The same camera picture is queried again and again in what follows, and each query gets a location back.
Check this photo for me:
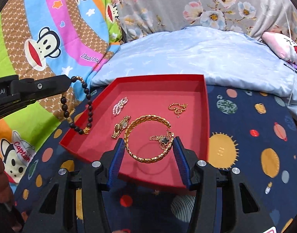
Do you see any gold woven bangle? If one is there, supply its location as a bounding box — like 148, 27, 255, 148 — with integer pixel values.
123, 114, 175, 164

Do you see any gold watch bracelet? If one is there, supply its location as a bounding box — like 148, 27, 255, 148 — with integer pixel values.
111, 115, 132, 139

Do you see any gold chain necklace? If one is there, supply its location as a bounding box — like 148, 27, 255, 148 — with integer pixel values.
168, 102, 189, 118

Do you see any white pearl bracelet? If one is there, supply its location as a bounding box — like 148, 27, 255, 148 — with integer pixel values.
112, 97, 129, 116

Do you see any dark bead bracelet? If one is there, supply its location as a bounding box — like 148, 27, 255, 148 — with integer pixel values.
60, 75, 94, 135

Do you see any red jewelry box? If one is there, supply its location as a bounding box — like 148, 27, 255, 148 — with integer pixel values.
60, 74, 210, 194

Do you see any colourful monkey cartoon quilt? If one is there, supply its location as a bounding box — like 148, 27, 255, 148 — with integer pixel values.
0, 0, 122, 184

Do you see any navy planet print blanket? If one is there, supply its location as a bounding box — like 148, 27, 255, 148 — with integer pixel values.
13, 84, 297, 233

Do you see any pink white plush pillow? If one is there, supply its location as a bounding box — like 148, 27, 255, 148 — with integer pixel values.
261, 32, 297, 65

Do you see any grey floral bedsheet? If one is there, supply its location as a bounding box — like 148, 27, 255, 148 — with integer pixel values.
116, 0, 297, 43

